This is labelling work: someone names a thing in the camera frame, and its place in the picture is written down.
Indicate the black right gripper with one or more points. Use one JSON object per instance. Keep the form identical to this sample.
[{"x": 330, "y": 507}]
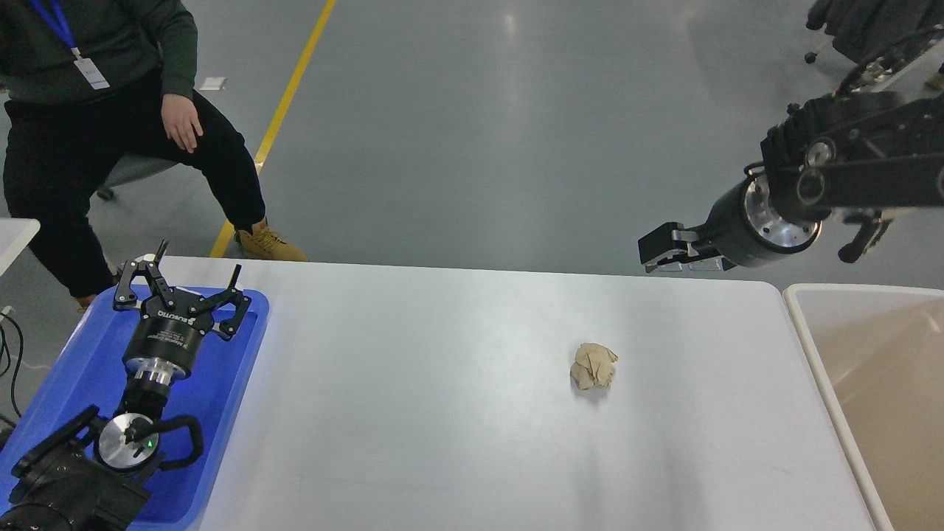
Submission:
[{"x": 743, "y": 229}]

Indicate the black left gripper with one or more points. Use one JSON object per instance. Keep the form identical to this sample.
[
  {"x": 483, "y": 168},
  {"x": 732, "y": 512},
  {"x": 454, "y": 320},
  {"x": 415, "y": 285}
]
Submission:
[{"x": 167, "y": 337}]

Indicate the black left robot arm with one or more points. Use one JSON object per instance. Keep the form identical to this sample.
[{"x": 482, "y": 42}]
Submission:
[{"x": 129, "y": 428}]

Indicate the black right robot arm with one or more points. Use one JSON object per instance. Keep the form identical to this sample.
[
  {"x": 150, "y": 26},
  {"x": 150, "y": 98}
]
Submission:
[{"x": 866, "y": 155}]

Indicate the person's left hand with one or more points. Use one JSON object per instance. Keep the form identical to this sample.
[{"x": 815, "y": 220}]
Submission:
[{"x": 181, "y": 122}]

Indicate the blue plastic tray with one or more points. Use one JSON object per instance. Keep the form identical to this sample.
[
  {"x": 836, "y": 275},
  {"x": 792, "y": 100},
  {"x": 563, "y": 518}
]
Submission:
[{"x": 89, "y": 372}]

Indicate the office chair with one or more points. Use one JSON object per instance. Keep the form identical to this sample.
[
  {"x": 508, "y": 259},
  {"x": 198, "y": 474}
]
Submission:
[{"x": 131, "y": 167}]

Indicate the crumpled beige paper ball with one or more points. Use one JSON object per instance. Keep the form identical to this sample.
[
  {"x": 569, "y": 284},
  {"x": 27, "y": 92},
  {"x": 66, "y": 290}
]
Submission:
[{"x": 594, "y": 367}]

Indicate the white side table corner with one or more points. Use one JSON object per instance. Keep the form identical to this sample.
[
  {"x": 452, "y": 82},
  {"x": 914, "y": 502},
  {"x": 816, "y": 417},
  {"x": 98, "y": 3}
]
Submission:
[{"x": 16, "y": 234}]

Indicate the beige plastic bin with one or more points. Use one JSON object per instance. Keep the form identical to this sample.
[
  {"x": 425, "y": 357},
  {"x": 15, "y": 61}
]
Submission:
[{"x": 876, "y": 353}]

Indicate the seated person in dark clothes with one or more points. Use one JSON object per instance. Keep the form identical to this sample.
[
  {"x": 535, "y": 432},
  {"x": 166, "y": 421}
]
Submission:
[{"x": 85, "y": 81}]

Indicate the dark jacket on rack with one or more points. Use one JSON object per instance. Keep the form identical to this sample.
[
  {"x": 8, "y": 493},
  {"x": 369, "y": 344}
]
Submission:
[{"x": 860, "y": 29}]

